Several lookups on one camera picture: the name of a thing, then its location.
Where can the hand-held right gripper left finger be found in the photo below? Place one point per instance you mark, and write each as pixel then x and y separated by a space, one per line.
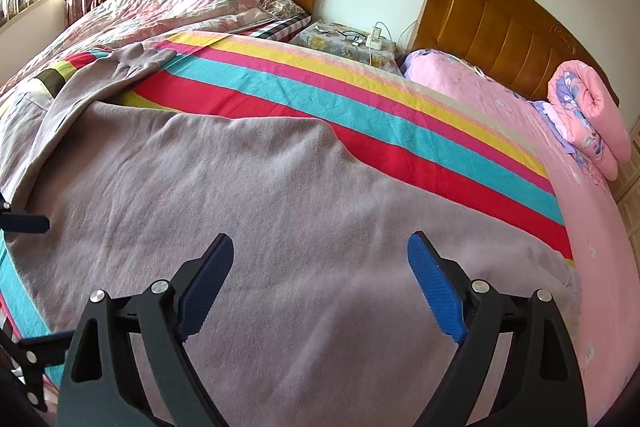
pixel 205 292

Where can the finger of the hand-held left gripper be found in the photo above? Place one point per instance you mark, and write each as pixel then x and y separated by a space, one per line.
pixel 25 224
pixel 35 354

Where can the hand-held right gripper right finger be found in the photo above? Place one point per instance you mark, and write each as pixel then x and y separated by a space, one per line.
pixel 440 292

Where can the lavender towel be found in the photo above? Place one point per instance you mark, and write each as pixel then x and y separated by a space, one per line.
pixel 225 182

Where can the pink bedsheet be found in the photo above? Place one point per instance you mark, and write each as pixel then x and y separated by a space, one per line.
pixel 500 107

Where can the purple pillow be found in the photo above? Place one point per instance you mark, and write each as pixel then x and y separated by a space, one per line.
pixel 552 122

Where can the striped colourful blanket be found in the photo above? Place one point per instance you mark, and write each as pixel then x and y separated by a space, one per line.
pixel 350 92

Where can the rolled pink quilt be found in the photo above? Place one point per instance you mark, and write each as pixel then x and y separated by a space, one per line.
pixel 590 117

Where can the floral pink quilt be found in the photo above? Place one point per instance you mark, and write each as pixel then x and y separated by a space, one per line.
pixel 165 7

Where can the white power strip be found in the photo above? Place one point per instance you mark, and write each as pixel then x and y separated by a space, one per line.
pixel 375 38

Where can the black eyeglasses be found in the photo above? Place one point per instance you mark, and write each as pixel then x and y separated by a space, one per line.
pixel 355 37

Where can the carved wooden headboard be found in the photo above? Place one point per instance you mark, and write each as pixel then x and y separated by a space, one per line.
pixel 500 27

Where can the plaid bedsheet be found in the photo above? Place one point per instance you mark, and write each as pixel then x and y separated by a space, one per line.
pixel 285 27

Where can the nightstand with floral cloth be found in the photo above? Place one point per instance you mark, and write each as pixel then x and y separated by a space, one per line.
pixel 325 39

